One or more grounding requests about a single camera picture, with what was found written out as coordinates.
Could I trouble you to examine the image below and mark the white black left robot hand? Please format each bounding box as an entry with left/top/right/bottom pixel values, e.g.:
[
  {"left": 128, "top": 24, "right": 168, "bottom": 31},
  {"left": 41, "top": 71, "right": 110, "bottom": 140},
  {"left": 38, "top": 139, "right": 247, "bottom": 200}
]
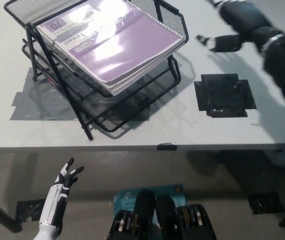
[{"left": 39, "top": 157, "right": 85, "bottom": 227}]

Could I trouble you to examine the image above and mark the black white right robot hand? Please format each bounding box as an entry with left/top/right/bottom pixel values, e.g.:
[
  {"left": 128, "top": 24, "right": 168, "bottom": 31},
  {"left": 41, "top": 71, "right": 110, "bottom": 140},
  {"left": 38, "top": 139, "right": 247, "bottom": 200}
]
[{"left": 196, "top": 0, "right": 285, "bottom": 53}]

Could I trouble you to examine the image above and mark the purple spiral notebook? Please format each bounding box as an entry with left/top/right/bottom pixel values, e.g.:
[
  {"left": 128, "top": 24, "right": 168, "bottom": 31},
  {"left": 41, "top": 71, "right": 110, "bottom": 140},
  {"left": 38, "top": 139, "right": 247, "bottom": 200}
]
[{"left": 35, "top": 0, "right": 185, "bottom": 97}]

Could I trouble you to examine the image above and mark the black mesh two-tier file tray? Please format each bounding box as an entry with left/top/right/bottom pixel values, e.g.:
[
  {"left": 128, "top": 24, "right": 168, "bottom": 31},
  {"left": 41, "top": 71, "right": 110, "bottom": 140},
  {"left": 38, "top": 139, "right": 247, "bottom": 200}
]
[{"left": 3, "top": 0, "right": 190, "bottom": 141}]

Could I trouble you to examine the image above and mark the black tape square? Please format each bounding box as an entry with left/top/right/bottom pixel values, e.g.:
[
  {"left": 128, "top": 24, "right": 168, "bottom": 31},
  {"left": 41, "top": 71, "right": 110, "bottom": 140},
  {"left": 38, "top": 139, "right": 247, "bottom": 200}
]
[{"left": 193, "top": 73, "right": 257, "bottom": 118}]

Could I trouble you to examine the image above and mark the grey tape patch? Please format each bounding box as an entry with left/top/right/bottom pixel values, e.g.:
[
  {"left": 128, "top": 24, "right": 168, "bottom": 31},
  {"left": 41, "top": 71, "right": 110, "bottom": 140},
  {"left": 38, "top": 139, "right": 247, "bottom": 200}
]
[{"left": 8, "top": 67, "right": 151, "bottom": 122}]

